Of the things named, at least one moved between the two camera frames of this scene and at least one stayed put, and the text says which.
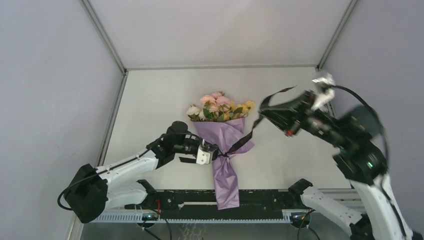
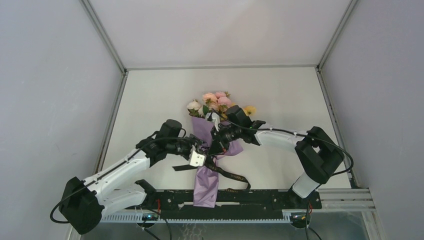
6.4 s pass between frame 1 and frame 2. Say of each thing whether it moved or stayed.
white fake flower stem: moved
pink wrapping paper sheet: moved
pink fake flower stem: stayed
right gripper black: moved
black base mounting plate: stayed
